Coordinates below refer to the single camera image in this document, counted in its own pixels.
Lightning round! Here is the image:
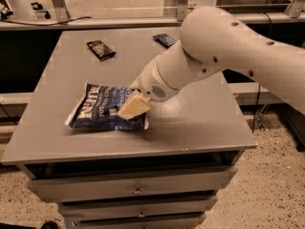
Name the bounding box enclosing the top grey drawer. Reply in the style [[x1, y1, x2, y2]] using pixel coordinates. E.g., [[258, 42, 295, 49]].
[[28, 166, 237, 202]]

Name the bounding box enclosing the blue rxbar blueberry bar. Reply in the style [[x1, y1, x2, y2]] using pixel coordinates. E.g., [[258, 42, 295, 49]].
[[152, 33, 176, 49]]

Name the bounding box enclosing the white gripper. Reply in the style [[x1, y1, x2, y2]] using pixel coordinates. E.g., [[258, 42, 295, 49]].
[[117, 59, 178, 120]]

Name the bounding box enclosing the grey metal rail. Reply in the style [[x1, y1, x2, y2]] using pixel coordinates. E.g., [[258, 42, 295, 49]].
[[0, 12, 305, 31]]

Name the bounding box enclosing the bottom grey drawer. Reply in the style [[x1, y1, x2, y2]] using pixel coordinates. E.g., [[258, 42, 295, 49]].
[[70, 212, 206, 229]]

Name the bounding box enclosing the black snack bar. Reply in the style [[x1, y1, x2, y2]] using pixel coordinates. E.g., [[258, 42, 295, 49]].
[[87, 40, 116, 61]]

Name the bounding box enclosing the middle grey drawer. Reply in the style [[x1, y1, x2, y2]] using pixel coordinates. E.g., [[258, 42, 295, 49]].
[[60, 194, 217, 221]]

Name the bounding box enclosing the black cable on rail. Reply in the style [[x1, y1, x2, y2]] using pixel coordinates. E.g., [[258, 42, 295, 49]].
[[0, 15, 93, 27]]

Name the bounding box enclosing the blue potato chip bag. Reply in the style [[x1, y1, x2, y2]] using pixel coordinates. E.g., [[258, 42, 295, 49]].
[[65, 83, 149, 131]]

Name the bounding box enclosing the grey drawer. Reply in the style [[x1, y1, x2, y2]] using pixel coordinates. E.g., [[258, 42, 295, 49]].
[[28, 166, 237, 202], [70, 212, 206, 229], [60, 194, 217, 221]]

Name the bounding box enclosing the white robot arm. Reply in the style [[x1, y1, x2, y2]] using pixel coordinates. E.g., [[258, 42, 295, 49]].
[[118, 7, 305, 119]]

